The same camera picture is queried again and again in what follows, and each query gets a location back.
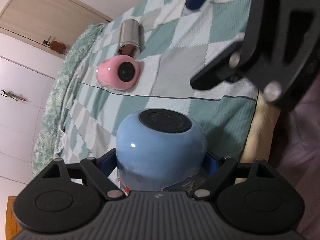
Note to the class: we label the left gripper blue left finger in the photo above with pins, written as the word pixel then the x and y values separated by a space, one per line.
pixel 101 168

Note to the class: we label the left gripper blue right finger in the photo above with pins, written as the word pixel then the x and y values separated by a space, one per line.
pixel 218 169

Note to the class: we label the blue cartoon cup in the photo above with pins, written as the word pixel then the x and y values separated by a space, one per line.
pixel 159 150

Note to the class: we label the stainless steel cup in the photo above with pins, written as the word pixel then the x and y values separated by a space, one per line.
pixel 129 38

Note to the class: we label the pink cup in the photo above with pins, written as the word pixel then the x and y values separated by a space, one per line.
pixel 120 72

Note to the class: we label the checkered green bed sheet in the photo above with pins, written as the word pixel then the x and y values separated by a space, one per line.
pixel 176 44

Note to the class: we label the green floral quilt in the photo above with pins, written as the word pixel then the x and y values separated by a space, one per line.
pixel 50 140

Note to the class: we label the wooden headboard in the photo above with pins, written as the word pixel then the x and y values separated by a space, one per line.
pixel 12 227

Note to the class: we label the green hanging ornament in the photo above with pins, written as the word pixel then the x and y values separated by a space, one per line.
pixel 9 94

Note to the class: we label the white wardrobe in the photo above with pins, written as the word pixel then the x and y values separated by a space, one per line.
pixel 29 72

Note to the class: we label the brown plush toy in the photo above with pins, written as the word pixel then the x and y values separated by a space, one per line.
pixel 58 47

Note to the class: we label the wooden door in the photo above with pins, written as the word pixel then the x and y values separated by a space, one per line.
pixel 33 21

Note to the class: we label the black door handle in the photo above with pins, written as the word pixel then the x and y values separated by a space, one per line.
pixel 47 42

